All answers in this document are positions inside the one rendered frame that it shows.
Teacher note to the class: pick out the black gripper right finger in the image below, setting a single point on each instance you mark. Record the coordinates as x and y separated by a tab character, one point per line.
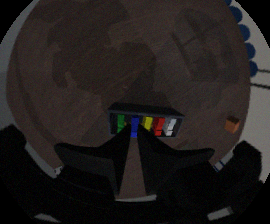
159	162

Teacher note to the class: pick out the brown cube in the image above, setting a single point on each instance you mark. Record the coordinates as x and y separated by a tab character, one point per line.
231	124

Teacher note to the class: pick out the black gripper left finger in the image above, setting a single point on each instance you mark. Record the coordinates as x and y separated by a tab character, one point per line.
107	160

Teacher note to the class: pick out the green fuse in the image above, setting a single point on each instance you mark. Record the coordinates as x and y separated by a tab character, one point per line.
121	123

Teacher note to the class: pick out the yellow fuse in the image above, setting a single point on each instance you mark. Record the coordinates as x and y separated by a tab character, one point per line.
147	122

